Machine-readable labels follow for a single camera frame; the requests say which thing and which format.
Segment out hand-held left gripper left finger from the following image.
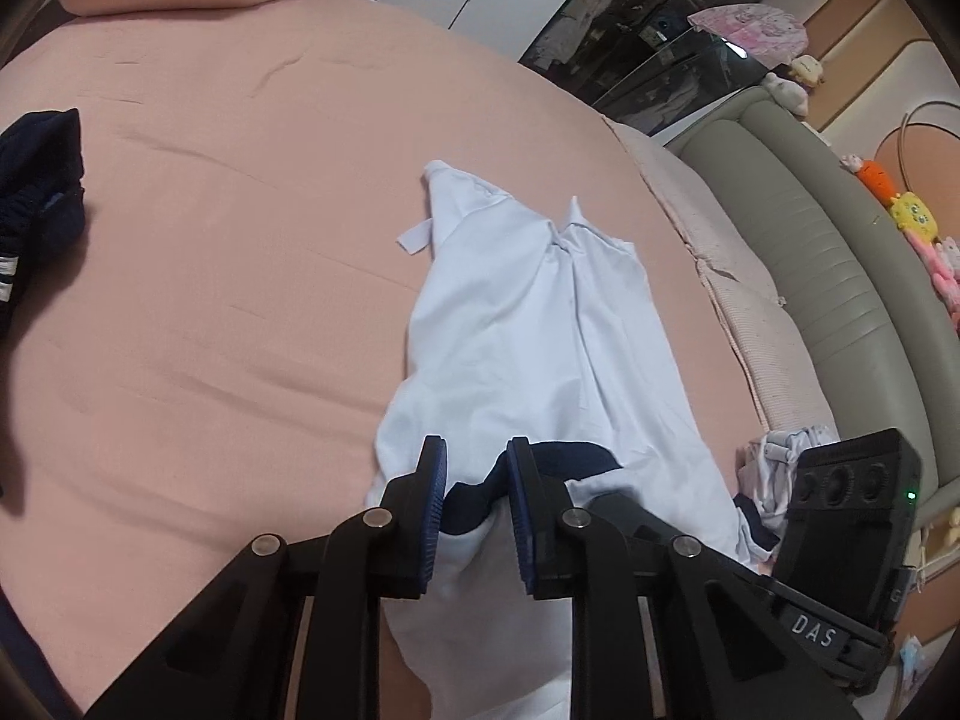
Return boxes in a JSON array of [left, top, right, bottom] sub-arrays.
[[84, 435, 449, 720]]

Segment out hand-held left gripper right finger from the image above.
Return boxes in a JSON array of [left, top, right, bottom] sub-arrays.
[[506, 436, 860, 720]]

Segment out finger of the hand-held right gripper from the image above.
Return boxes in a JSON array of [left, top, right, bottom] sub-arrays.
[[596, 493, 777, 605]]

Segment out white shirt with navy trim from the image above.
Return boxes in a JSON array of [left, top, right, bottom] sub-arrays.
[[365, 159, 777, 720]]

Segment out white printed garment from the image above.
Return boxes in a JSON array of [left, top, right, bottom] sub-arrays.
[[735, 424, 841, 563]]

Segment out pink pillow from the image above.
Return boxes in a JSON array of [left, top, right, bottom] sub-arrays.
[[697, 262, 842, 460], [606, 116, 751, 286]]

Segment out pink bunny plush toy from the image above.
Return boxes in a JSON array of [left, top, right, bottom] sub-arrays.
[[911, 232, 960, 308]]

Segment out grey padded headboard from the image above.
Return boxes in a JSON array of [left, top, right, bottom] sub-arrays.
[[667, 82, 960, 533]]

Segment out pink bed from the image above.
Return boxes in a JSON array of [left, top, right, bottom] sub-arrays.
[[0, 0, 848, 720]]

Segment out yellow square plush toy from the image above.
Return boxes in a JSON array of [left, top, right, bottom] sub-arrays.
[[891, 191, 937, 241]]

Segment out orange carrot plush toy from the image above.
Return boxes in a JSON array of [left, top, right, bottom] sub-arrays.
[[840, 154, 901, 200]]

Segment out thin dark hoop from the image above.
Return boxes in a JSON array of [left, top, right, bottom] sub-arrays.
[[896, 100, 960, 196]]

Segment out white and black glass wardrobe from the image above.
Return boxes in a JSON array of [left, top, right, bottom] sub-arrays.
[[375, 0, 777, 137]]

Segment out navy blue pants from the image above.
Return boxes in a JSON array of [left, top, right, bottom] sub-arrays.
[[0, 109, 91, 350]]

